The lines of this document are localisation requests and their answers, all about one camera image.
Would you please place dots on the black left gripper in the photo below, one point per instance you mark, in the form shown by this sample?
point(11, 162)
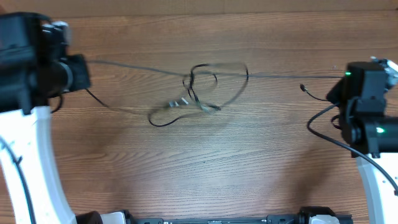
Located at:
point(79, 72)

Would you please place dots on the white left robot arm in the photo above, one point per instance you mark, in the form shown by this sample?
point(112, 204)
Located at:
point(35, 67)

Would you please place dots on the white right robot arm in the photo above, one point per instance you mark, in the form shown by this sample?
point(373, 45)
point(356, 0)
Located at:
point(366, 128)

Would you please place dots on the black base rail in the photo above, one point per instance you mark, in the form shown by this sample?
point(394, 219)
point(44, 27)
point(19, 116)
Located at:
point(306, 215)

